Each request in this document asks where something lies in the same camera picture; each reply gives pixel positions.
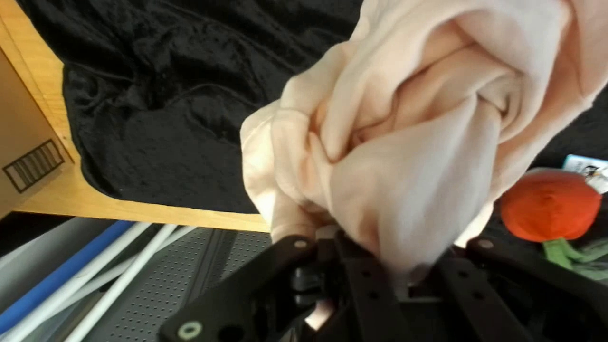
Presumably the peach t-shirt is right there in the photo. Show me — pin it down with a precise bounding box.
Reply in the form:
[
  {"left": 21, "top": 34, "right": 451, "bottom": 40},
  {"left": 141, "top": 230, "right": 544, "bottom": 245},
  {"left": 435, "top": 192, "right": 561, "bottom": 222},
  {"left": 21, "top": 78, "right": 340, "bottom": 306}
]
[{"left": 242, "top": 0, "right": 608, "bottom": 269}]

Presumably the cardboard box beside table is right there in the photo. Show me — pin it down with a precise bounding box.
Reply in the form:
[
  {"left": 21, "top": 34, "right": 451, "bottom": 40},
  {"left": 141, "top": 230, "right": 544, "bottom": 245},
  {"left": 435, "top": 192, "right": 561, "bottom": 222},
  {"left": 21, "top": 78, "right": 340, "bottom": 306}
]
[{"left": 0, "top": 51, "right": 67, "bottom": 218}]

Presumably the black table cloth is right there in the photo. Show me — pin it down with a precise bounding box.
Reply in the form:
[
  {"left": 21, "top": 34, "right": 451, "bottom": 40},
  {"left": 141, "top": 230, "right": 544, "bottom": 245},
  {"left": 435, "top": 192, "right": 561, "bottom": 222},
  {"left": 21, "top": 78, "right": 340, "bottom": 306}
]
[{"left": 15, "top": 0, "right": 608, "bottom": 214}]

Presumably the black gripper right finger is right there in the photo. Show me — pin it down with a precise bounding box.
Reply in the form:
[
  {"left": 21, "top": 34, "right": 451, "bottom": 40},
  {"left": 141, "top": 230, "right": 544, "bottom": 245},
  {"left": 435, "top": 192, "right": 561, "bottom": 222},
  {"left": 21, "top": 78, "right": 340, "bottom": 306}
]
[{"left": 437, "top": 237, "right": 608, "bottom": 342}]

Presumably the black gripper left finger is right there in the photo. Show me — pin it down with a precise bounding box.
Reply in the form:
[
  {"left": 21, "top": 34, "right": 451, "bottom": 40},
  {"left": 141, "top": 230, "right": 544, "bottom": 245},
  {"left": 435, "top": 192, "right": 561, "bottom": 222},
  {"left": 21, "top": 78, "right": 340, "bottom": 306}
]
[{"left": 158, "top": 235, "right": 323, "bottom": 342}]

